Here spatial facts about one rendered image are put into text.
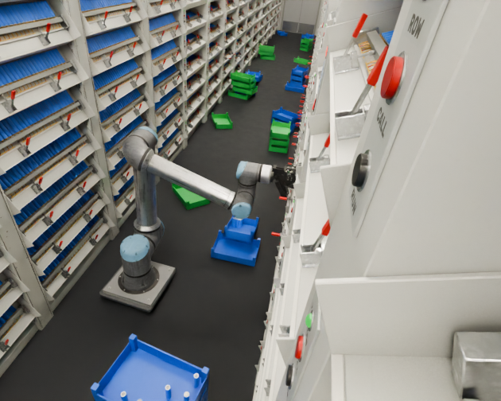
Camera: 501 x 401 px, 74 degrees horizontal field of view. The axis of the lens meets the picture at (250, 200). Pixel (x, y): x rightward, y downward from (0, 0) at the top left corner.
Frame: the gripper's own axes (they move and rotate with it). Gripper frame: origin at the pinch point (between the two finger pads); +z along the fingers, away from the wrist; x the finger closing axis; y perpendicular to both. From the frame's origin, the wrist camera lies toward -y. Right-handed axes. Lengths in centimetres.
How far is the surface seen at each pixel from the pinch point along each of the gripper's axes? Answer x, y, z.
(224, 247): 24, -77, -47
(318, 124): -62, 56, -6
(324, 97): -61, 63, -6
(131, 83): 60, 16, -121
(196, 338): -46, -77, -44
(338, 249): -126, 74, -7
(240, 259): 12, -74, -33
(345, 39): -62, 75, -4
